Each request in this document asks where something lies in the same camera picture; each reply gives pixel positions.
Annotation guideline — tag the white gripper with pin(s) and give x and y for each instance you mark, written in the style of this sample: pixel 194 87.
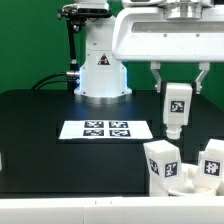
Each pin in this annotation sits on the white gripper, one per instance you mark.
pixel 143 34

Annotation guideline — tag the white round stool seat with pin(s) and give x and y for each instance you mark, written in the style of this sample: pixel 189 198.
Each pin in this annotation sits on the white round stool seat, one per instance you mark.
pixel 193 188

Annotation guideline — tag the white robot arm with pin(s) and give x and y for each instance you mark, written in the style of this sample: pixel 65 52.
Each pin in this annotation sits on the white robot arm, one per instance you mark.
pixel 102 76

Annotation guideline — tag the white marker sheet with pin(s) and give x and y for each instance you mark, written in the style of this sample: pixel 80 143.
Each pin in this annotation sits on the white marker sheet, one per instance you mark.
pixel 105 129

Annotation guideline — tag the white front wall rail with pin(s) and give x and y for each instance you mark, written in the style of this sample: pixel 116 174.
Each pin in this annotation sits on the white front wall rail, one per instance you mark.
pixel 118 210

